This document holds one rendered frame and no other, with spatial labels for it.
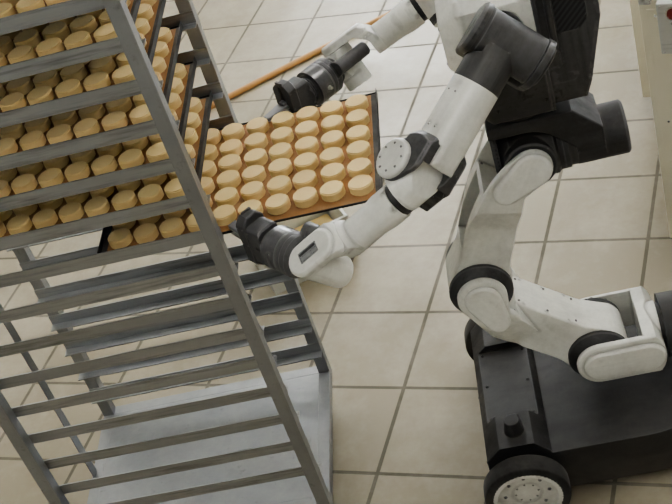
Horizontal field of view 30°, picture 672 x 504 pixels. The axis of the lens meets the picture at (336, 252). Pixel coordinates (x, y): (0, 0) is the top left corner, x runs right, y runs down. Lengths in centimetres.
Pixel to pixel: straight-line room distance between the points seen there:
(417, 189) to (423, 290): 150
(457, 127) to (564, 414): 103
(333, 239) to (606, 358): 90
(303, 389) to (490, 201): 92
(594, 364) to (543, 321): 16
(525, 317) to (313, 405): 68
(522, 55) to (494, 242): 62
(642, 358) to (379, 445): 76
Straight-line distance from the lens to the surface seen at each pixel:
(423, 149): 220
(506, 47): 224
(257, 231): 242
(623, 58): 454
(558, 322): 292
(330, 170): 256
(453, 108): 222
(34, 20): 231
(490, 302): 279
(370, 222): 226
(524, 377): 311
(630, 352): 295
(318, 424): 321
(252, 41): 531
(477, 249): 275
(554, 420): 303
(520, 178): 261
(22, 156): 247
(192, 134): 266
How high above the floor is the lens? 237
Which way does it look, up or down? 37 degrees down
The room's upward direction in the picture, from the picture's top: 19 degrees counter-clockwise
